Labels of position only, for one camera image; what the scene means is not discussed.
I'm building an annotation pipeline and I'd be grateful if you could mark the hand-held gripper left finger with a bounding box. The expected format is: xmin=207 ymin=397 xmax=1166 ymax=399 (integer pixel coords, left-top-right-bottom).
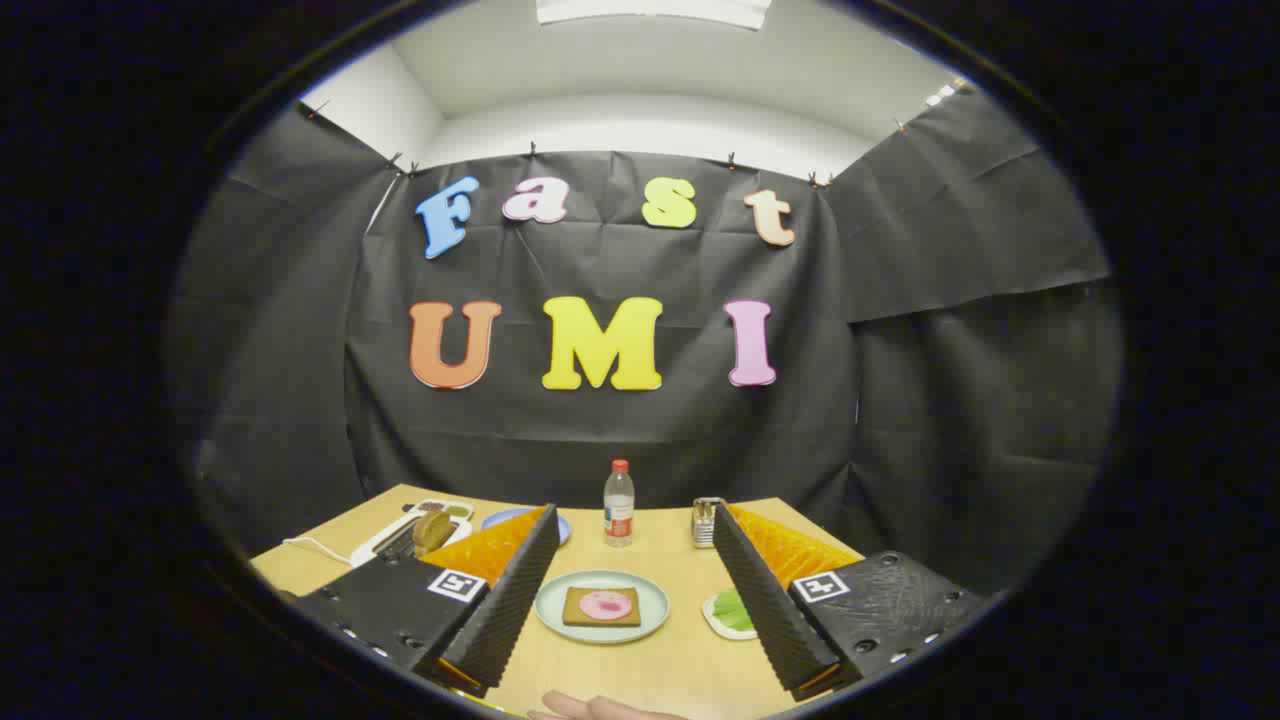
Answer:
xmin=293 ymin=503 xmax=562 ymax=699

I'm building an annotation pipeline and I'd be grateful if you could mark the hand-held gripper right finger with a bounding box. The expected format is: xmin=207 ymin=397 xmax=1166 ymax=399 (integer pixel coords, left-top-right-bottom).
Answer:
xmin=712 ymin=502 xmax=986 ymax=703

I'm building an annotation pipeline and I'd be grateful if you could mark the dark brown bread slice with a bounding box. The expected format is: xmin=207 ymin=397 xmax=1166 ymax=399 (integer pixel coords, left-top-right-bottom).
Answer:
xmin=413 ymin=510 xmax=454 ymax=558

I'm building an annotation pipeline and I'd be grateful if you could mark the pale green round plate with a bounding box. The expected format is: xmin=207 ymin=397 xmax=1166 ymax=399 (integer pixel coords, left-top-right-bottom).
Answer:
xmin=534 ymin=570 xmax=671 ymax=644

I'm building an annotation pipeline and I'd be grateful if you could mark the small white dish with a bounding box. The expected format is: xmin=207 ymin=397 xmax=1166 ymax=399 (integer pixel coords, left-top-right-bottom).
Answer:
xmin=702 ymin=590 xmax=759 ymax=641

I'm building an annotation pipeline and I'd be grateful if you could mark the brown toast slice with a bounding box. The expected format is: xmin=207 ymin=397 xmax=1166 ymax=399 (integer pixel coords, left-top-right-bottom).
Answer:
xmin=561 ymin=586 xmax=642 ymax=629

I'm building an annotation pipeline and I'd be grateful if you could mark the blue round plate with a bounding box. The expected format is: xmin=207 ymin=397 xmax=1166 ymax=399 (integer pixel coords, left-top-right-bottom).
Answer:
xmin=481 ymin=507 xmax=572 ymax=547

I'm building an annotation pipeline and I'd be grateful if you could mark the clear plastic water bottle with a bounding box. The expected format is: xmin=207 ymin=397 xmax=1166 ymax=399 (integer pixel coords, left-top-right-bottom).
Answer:
xmin=603 ymin=459 xmax=636 ymax=548

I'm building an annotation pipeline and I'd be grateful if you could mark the white toaster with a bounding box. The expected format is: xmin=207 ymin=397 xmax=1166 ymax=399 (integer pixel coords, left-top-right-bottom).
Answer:
xmin=350 ymin=510 xmax=473 ymax=567

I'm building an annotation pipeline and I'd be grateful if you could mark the ceiling light panel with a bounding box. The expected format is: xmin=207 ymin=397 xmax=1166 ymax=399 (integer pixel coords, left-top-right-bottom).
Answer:
xmin=536 ymin=0 xmax=773 ymax=31

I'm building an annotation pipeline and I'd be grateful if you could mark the white toaster cable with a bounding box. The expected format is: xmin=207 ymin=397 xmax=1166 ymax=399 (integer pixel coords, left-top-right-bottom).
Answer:
xmin=283 ymin=537 xmax=354 ymax=567

